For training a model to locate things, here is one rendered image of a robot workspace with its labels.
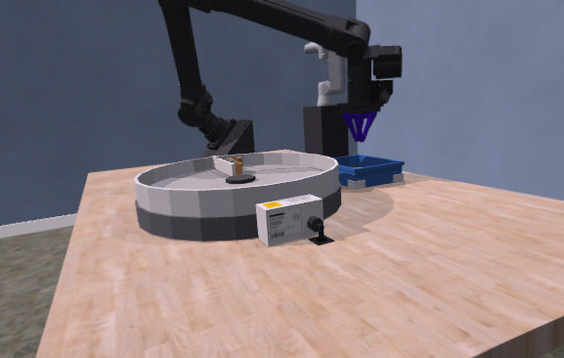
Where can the blue open crate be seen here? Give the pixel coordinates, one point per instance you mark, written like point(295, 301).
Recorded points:
point(373, 171)

